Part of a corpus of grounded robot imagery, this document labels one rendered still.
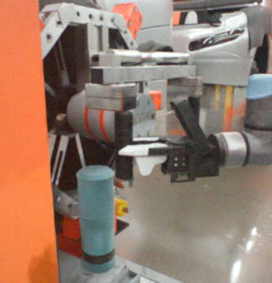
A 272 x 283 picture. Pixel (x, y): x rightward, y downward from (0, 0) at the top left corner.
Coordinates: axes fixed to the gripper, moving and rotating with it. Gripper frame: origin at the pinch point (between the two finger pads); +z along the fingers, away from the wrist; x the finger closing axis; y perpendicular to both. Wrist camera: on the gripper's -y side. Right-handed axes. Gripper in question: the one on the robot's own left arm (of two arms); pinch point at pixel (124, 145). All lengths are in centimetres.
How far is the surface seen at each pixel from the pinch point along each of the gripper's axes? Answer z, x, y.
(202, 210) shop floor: -73, 122, 83
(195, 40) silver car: -111, 245, -36
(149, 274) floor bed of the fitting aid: -19, 55, 75
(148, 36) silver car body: -25, 87, -27
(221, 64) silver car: -135, 235, -13
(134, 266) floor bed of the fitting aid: -14, 62, 75
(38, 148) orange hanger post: 13.0, -26.3, -7.6
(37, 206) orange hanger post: 13.5, -26.8, -1.3
